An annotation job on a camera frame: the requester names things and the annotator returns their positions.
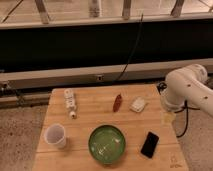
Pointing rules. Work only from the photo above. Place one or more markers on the white plastic bottle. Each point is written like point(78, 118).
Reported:
point(70, 102)

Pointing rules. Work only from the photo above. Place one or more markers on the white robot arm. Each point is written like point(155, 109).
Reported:
point(187, 84)

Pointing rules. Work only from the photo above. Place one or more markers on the green ceramic bowl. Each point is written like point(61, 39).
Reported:
point(106, 144)

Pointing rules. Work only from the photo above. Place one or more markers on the dark red chili pepper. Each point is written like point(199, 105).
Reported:
point(117, 103)

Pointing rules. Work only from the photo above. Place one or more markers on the white plastic cup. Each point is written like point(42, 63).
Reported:
point(55, 135)

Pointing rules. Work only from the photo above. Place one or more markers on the black smartphone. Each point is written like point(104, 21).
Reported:
point(149, 145)

